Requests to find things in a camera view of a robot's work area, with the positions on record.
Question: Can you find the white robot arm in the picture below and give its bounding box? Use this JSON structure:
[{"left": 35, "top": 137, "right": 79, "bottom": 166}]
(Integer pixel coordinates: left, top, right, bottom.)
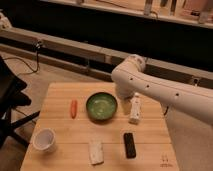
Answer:
[{"left": 111, "top": 54, "right": 213, "bottom": 126}]

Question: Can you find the white tube bottle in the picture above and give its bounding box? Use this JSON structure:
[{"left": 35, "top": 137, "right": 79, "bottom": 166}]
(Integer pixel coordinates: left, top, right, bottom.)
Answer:
[{"left": 129, "top": 93, "right": 141, "bottom": 124}]

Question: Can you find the green bowl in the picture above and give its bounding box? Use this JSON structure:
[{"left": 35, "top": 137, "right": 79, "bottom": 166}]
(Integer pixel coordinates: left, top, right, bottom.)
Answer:
[{"left": 86, "top": 92, "right": 118, "bottom": 121}]

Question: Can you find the black remote control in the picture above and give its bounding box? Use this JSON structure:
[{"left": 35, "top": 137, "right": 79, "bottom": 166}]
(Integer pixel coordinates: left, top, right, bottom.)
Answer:
[{"left": 123, "top": 133, "right": 136, "bottom": 159}]

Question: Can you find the white folded cloth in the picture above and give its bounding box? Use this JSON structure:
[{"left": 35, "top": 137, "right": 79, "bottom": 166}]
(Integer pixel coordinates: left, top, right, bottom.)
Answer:
[{"left": 89, "top": 141, "right": 104, "bottom": 165}]

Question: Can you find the white paper cup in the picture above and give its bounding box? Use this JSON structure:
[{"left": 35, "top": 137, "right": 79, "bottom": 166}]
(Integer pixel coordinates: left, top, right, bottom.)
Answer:
[{"left": 32, "top": 128, "right": 56, "bottom": 153}]

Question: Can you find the black office chair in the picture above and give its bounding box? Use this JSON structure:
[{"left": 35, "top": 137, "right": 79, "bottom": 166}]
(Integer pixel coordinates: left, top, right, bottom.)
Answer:
[{"left": 0, "top": 56, "right": 40, "bottom": 148}]

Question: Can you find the black cable on floor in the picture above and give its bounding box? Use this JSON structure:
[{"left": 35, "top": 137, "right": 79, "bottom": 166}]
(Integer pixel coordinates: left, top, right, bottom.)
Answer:
[{"left": 3, "top": 39, "right": 44, "bottom": 76}]

